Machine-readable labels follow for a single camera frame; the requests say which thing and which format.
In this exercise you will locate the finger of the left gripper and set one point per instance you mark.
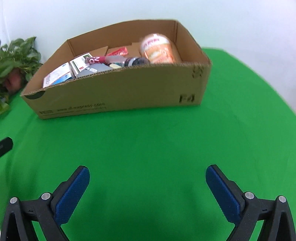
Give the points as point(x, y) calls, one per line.
point(6, 145)

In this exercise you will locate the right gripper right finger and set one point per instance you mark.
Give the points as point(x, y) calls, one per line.
point(244, 210)

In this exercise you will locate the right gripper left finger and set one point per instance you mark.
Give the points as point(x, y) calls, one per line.
point(50, 210)

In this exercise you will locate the blue white 999 box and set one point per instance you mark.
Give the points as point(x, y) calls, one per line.
point(59, 75)

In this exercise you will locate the white green medicine box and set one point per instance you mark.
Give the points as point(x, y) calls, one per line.
point(78, 64)

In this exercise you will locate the grey computer mouse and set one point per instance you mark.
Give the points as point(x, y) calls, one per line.
point(93, 69)

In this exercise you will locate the red pen tube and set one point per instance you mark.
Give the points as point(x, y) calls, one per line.
point(97, 60)

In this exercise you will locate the red white card box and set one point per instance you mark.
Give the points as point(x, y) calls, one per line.
point(121, 51)

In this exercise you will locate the orange white paper cup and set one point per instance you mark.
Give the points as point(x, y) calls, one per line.
point(157, 49)

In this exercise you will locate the white air conditioner remote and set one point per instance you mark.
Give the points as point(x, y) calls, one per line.
point(114, 66)

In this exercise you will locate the green potted plant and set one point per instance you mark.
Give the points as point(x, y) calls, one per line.
point(20, 60)

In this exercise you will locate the green tablecloth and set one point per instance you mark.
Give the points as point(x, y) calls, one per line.
point(147, 166)

